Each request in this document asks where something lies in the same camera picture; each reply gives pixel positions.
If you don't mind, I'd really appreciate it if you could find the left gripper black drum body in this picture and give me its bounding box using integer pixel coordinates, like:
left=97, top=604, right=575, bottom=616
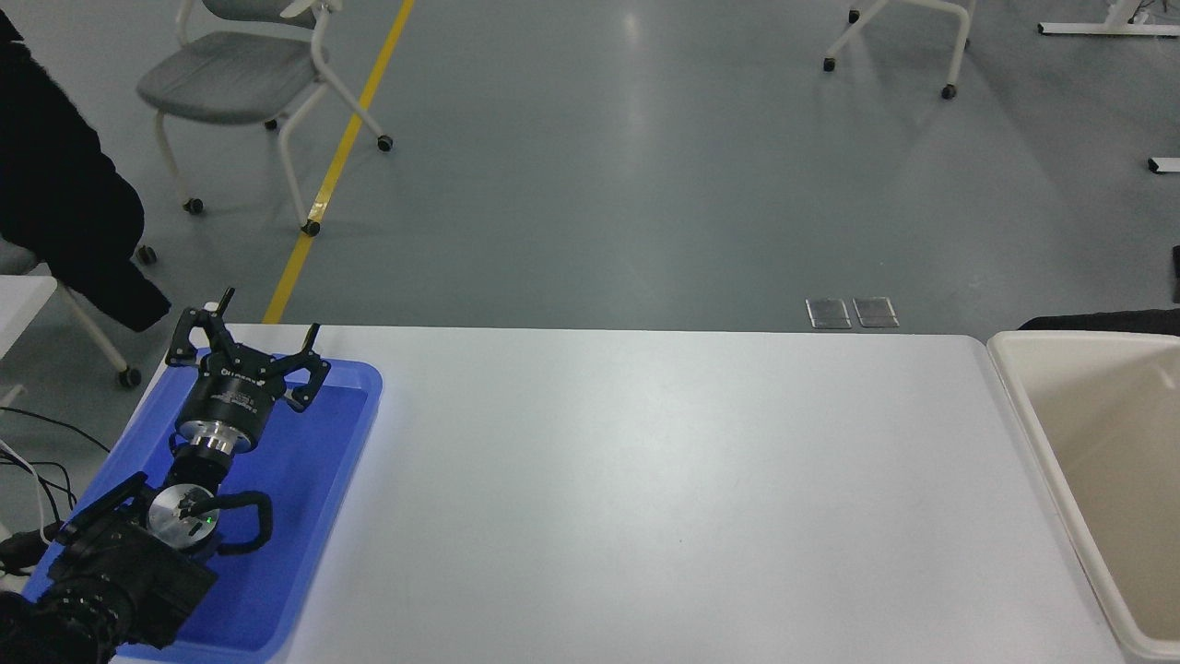
left=177, top=349, right=287, bottom=438

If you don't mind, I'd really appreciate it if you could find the large pale plastic bin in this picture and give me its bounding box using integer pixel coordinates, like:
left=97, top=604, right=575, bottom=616
left=986, top=331, right=1180, bottom=664

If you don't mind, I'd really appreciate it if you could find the person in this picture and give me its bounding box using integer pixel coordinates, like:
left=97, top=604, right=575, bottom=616
left=0, top=9, right=172, bottom=334

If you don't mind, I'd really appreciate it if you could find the grey seat rolling chair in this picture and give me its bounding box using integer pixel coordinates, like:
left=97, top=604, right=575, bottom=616
left=136, top=0, right=395, bottom=237

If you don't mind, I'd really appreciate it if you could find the white frame rolling chair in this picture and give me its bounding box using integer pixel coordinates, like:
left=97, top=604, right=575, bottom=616
left=822, top=0, right=976, bottom=101

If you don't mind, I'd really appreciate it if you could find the black cable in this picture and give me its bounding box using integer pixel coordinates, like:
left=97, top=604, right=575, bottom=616
left=0, top=406, right=112, bottom=573

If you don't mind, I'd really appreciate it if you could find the blue plastic tray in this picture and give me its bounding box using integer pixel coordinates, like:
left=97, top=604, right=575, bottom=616
left=20, top=349, right=384, bottom=664

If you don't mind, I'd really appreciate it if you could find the white chair with casters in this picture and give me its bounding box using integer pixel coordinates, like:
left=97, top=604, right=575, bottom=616
left=0, top=235, right=158, bottom=389

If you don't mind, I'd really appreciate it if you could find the white cable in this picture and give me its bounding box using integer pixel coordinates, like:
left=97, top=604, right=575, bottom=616
left=0, top=441, right=54, bottom=547

